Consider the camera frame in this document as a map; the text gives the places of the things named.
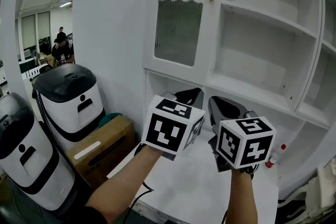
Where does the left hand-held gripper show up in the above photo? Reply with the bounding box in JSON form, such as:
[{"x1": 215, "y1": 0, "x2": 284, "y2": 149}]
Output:
[{"x1": 141, "y1": 88, "x2": 206, "y2": 162}]

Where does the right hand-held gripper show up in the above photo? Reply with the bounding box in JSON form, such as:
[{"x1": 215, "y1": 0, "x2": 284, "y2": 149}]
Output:
[{"x1": 208, "y1": 96, "x2": 277, "y2": 173}]

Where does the white cabinet glass door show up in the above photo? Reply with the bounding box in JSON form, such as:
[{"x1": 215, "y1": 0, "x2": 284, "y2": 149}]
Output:
[{"x1": 142, "y1": 0, "x2": 229, "y2": 85}]

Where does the person's right forearm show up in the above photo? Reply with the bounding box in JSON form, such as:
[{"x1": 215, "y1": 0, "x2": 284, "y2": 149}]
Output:
[{"x1": 227, "y1": 169, "x2": 259, "y2": 224}]

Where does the person's left forearm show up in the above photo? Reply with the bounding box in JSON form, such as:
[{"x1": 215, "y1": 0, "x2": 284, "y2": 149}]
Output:
[{"x1": 85, "y1": 145, "x2": 165, "y2": 218}]

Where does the white shelf cabinet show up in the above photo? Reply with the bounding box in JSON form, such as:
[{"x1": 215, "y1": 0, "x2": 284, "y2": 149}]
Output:
[{"x1": 141, "y1": 0, "x2": 336, "y2": 192}]

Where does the clear bottle with red cap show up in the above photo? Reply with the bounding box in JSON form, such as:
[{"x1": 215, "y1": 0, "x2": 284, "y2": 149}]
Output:
[{"x1": 265, "y1": 144, "x2": 287, "y2": 168}]

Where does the teal rounded object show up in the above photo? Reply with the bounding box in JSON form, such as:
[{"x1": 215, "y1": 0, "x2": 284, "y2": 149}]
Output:
[{"x1": 98, "y1": 112, "x2": 123, "y2": 128}]

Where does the brown cardboard box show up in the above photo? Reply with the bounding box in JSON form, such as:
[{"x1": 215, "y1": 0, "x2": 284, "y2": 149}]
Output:
[{"x1": 64, "y1": 115, "x2": 136, "y2": 189}]

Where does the white delivery robot black lid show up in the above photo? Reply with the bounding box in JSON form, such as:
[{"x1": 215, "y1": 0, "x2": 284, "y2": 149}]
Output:
[
  {"x1": 31, "y1": 63, "x2": 106, "y2": 152},
  {"x1": 0, "y1": 92, "x2": 77, "y2": 212}
]

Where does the cream ornate dressing table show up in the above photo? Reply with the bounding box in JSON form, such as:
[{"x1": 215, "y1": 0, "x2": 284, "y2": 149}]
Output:
[{"x1": 278, "y1": 157, "x2": 336, "y2": 224}]

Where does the person's black sleeve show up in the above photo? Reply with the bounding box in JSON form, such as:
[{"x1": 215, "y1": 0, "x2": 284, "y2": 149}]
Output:
[{"x1": 62, "y1": 206, "x2": 108, "y2": 224}]

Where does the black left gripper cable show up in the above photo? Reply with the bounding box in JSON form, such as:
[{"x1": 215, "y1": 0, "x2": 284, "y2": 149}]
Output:
[{"x1": 128, "y1": 182, "x2": 154, "y2": 209}]

